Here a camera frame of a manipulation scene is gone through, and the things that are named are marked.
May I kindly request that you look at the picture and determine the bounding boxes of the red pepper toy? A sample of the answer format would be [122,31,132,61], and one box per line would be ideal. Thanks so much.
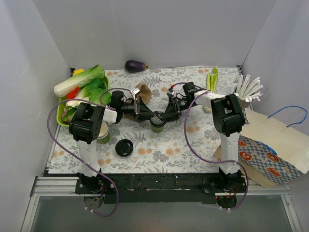
[66,86,79,99]

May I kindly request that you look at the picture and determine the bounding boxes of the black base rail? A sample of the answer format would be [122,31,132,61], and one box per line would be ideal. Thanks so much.
[75,173,246,204]

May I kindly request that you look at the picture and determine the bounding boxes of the celery stalk toy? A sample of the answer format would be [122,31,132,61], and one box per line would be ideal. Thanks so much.
[206,67,219,93]

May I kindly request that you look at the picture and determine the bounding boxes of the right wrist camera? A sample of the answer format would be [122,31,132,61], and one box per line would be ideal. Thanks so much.
[167,85,176,97]

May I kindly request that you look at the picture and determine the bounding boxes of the black cup lid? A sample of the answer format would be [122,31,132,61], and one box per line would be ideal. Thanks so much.
[115,139,134,157]
[149,111,166,128]

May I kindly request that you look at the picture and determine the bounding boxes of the cardboard cup carrier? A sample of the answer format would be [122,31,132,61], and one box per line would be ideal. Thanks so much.
[124,84,152,122]

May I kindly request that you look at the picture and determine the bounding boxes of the long white cabbage toy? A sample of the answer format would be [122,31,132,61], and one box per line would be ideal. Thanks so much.
[54,65,105,97]

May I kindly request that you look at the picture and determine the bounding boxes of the purple eggplant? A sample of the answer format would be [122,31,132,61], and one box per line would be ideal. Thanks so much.
[125,60,148,73]

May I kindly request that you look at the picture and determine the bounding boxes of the floral table mat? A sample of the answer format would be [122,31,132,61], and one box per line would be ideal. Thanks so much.
[48,67,242,174]

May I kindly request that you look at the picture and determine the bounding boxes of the checkered paper takeout bag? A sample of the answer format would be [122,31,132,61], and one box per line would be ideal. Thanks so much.
[213,107,309,189]

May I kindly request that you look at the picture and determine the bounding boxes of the green paper coffee cup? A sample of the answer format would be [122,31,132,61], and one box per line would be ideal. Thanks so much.
[151,124,165,133]

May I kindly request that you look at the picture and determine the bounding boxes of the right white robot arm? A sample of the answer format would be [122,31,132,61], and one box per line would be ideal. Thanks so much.
[162,82,245,192]

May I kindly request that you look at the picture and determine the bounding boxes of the green vegetable basket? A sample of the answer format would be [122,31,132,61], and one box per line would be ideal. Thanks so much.
[56,74,110,126]

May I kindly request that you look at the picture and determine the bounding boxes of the stacked green paper cups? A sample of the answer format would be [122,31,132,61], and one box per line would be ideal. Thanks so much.
[97,122,110,144]

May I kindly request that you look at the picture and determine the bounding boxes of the straw holder with straws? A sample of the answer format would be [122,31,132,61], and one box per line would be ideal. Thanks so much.
[234,74,264,109]

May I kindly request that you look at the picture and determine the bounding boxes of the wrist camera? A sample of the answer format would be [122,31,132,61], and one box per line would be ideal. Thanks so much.
[130,88,140,100]
[167,85,176,97]

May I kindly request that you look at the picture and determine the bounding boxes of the black cup lid on mat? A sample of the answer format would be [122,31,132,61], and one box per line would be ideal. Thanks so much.
[115,139,134,157]

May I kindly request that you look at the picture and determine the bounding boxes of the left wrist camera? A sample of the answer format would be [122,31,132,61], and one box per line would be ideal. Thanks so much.
[130,88,140,100]

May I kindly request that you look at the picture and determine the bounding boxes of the napa cabbage toy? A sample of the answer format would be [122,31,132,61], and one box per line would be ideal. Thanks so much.
[89,88,112,105]

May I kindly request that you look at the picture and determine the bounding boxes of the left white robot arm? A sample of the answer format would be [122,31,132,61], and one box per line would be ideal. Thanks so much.
[69,88,155,193]

